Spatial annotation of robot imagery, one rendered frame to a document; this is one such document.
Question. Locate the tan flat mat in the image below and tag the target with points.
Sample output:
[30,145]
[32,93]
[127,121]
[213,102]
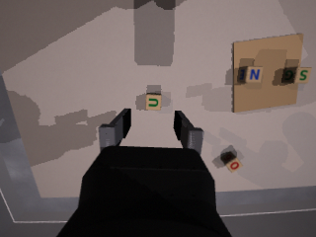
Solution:
[274,54]

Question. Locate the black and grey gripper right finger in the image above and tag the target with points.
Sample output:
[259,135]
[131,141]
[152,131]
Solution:
[190,136]

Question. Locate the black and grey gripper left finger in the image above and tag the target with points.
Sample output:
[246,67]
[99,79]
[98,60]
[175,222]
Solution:
[112,134]

